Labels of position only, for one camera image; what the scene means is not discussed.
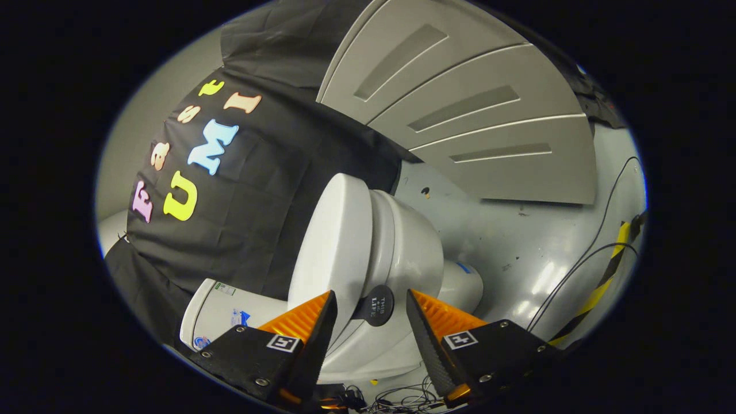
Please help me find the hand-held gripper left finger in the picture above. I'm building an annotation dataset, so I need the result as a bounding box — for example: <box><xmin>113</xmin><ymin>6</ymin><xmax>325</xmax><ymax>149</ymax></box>
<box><xmin>187</xmin><ymin>289</ymin><xmax>339</xmax><ymax>406</ymax></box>

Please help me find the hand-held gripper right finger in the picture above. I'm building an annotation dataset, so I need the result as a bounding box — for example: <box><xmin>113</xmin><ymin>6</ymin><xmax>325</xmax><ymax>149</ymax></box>
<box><xmin>406</xmin><ymin>289</ymin><xmax>567</xmax><ymax>406</ymax></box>

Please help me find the round black lid tab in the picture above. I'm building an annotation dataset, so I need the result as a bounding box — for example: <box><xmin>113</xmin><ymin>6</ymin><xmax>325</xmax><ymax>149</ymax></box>
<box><xmin>352</xmin><ymin>285</ymin><xmax>395</xmax><ymax>327</ymax></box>

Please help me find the white toilet lid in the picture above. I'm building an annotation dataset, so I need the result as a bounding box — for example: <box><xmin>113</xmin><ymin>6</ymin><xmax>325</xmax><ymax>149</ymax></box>
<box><xmin>287</xmin><ymin>173</ymin><xmax>374</xmax><ymax>346</ymax></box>

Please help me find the orange black tool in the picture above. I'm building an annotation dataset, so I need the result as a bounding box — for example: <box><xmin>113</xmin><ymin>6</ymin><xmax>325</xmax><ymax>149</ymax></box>
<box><xmin>319</xmin><ymin>386</ymin><xmax>364</xmax><ymax>412</ymax></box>

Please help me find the black backdrop cloth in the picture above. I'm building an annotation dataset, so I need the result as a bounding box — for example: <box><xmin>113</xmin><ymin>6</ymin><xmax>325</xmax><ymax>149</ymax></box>
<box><xmin>103</xmin><ymin>0</ymin><xmax>627</xmax><ymax>351</ymax></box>

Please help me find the yellow black striped tape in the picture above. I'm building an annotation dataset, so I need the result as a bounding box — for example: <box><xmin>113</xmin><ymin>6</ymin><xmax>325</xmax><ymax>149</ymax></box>
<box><xmin>549</xmin><ymin>221</ymin><xmax>633</xmax><ymax>346</ymax></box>

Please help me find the grey drawer cabinet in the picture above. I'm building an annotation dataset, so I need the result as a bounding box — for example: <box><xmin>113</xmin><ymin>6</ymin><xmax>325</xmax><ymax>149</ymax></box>
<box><xmin>316</xmin><ymin>0</ymin><xmax>599</xmax><ymax>205</ymax></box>

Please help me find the tangled black cable bundle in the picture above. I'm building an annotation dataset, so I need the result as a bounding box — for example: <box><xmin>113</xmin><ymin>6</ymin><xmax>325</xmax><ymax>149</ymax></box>
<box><xmin>348</xmin><ymin>377</ymin><xmax>446</xmax><ymax>413</ymax></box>

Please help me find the long black cable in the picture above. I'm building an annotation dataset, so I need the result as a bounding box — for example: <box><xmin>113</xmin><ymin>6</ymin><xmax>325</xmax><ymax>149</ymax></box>
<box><xmin>526</xmin><ymin>156</ymin><xmax>642</xmax><ymax>333</ymax></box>
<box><xmin>542</xmin><ymin>243</ymin><xmax>640</xmax><ymax>325</ymax></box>

